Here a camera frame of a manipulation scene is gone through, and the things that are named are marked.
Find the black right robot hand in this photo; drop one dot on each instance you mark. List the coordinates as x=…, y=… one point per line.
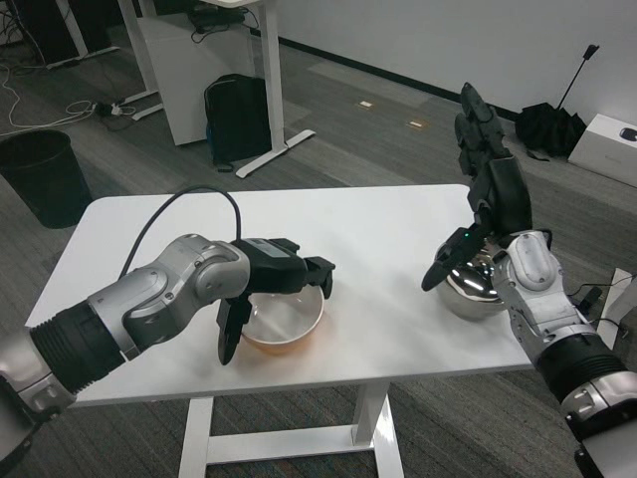
x=502, y=199

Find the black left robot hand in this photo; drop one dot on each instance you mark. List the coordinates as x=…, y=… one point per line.
x=278, y=269

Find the pale plastic bowl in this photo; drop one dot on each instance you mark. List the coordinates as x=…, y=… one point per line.
x=283, y=323

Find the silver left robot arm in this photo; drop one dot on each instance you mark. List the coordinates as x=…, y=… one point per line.
x=149, y=294

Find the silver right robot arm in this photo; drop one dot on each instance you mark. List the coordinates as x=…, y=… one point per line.
x=532, y=279

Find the shiny steel bowl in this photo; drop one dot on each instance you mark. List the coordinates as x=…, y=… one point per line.
x=468, y=299

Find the black folded umbrella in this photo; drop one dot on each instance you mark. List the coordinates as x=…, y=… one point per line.
x=547, y=127

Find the white product box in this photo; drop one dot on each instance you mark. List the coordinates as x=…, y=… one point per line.
x=607, y=149

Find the black backpack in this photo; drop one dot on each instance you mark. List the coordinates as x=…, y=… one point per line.
x=239, y=119

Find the white furniture leg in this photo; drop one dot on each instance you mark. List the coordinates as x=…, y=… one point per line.
x=622, y=304

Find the white standing desk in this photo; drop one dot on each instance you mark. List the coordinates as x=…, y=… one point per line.
x=271, y=89

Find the white under-desk cabinet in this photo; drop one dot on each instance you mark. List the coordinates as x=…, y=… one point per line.
x=184, y=84

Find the black floor power strip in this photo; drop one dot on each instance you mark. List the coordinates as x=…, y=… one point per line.
x=112, y=108

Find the black trash bin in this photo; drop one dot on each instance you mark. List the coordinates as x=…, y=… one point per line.
x=45, y=184

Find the white desk with cluttered underside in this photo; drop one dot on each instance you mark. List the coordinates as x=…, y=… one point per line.
x=74, y=30

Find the white table frame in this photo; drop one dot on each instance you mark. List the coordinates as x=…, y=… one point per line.
x=370, y=413

